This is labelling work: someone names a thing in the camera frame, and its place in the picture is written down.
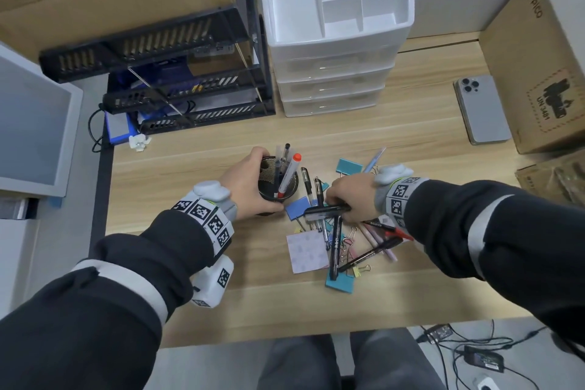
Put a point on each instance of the person's left hand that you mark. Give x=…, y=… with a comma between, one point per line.
x=242, y=184

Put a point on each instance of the person's right hand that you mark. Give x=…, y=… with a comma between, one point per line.
x=359, y=195

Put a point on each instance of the person's right fingers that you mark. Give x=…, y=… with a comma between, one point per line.
x=337, y=198

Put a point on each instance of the person's left thumb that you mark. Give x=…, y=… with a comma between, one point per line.
x=270, y=210

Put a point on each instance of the thick black marker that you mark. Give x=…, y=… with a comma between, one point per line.
x=327, y=212

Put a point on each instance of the black mesh pen holder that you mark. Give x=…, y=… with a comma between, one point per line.
x=269, y=184

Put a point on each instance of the person's left forearm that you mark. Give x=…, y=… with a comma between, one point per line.
x=114, y=293

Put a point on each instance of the person's right forearm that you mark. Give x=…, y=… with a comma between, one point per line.
x=493, y=229

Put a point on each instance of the black gel pen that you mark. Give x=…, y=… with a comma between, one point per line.
x=307, y=184
x=320, y=191

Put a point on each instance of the blue sticky note pad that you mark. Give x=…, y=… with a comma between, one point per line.
x=297, y=208

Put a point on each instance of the teal binder clip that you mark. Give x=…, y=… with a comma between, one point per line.
x=349, y=166

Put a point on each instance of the clear barrel pen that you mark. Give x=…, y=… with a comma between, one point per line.
x=322, y=232

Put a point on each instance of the white pen with red cap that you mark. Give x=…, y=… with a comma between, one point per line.
x=289, y=175

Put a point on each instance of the pink binder clip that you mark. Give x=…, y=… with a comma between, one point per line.
x=351, y=239

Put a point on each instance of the black and grey pen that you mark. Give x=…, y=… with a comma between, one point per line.
x=282, y=165

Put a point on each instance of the long black marker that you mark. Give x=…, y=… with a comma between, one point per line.
x=336, y=248

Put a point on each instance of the light blue pen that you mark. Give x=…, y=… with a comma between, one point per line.
x=374, y=160

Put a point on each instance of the pale pink sticky note pad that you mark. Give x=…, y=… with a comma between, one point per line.
x=307, y=251

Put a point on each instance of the black pen with red cap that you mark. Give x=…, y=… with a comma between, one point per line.
x=388, y=229

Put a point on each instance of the pale pink pen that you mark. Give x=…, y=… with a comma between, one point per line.
x=381, y=243

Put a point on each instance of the slim black pen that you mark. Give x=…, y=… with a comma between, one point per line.
x=370, y=255

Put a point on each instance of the yellow binder clip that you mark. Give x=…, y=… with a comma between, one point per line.
x=359, y=270

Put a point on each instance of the teal sticky note pad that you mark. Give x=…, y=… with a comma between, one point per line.
x=340, y=282

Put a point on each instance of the small white clip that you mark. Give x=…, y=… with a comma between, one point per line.
x=139, y=142

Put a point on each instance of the black mesh file rack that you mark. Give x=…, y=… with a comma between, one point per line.
x=173, y=79

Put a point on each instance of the small black adapter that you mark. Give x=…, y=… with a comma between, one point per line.
x=438, y=332

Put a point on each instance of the white plastic drawer organizer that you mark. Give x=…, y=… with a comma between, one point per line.
x=333, y=28

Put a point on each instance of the grey smartphone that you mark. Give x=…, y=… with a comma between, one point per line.
x=482, y=108

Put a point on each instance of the person's grey trousers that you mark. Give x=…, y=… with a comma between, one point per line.
x=388, y=362

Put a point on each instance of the blue box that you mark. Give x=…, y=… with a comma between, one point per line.
x=119, y=128

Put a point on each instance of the black power adapter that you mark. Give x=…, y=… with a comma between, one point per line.
x=484, y=357

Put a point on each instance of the printed brown cardboard box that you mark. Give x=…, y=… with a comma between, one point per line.
x=534, y=74

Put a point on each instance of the white plug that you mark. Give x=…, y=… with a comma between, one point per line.
x=485, y=383

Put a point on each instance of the white framed monitor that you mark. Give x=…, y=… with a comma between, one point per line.
x=32, y=124

